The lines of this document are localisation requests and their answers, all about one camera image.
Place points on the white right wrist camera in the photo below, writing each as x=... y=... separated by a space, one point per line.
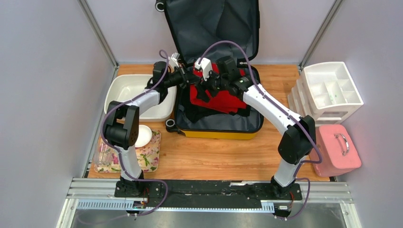
x=203 y=65

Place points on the clear glass cup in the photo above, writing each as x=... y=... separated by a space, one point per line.
x=104 y=155

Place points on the white small bowl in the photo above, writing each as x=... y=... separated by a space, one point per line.
x=144 y=136

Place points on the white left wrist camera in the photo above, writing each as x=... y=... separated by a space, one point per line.
x=174 y=61

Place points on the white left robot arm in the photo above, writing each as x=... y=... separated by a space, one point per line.
x=120 y=127

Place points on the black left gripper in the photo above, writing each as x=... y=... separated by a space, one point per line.
x=187 y=78

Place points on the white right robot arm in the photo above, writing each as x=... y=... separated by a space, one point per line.
x=298 y=133

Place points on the yellow cartoon hard-shell suitcase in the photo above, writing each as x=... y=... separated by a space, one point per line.
x=215 y=39

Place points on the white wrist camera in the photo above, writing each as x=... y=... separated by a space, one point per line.
x=174 y=61
x=203 y=65

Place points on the floral tray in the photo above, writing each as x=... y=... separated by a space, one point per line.
x=147 y=156

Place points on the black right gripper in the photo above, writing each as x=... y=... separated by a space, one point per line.
x=206 y=85

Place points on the black garment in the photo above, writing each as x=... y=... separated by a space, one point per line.
x=224 y=103

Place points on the white drawer organizer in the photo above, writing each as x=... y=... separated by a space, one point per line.
x=326 y=92

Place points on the red garment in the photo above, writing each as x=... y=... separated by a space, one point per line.
x=212 y=93

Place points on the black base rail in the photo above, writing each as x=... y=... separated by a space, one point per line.
x=204 y=194

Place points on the pink jewelry box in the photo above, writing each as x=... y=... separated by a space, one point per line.
x=339 y=155

